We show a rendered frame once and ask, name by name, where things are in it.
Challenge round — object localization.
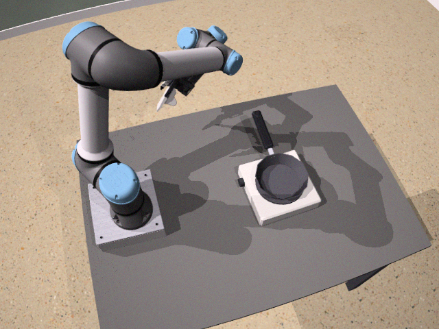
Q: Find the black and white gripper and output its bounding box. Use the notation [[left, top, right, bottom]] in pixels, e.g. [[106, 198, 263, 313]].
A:
[[156, 74, 204, 112]]

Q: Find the black frying pan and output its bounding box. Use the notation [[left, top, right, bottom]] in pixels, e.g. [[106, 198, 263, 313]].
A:
[[252, 110, 309, 200]]

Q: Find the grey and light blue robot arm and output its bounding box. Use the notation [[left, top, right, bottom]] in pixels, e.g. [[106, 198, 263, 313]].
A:
[[62, 21, 243, 230]]

